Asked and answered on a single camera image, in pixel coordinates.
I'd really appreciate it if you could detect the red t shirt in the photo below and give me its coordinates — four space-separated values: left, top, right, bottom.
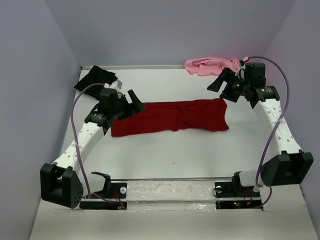
111 98 229 137

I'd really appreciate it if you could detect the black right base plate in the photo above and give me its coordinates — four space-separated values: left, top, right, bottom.
212 181 262 210

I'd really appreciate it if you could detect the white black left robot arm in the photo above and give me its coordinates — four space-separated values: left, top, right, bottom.
40 88 146 209

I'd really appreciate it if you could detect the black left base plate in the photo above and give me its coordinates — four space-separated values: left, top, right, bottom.
79 171 128 211

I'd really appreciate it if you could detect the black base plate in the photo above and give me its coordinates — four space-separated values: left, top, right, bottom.
212 181 262 210
79 171 128 211

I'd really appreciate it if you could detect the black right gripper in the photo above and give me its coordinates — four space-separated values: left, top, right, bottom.
207 67 251 103

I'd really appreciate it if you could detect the pink t shirt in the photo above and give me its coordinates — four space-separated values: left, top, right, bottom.
184 57 242 76

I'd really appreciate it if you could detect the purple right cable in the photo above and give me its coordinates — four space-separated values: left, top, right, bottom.
239 55 291 208

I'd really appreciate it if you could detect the black folded t shirt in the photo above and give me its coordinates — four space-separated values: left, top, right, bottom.
74 65 118 100

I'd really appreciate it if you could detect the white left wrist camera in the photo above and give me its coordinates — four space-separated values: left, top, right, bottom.
103 80 123 92

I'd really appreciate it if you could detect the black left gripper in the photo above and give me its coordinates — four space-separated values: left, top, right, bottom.
110 90 146 121

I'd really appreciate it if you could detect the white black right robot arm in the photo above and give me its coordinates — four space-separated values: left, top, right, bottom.
207 62 314 196

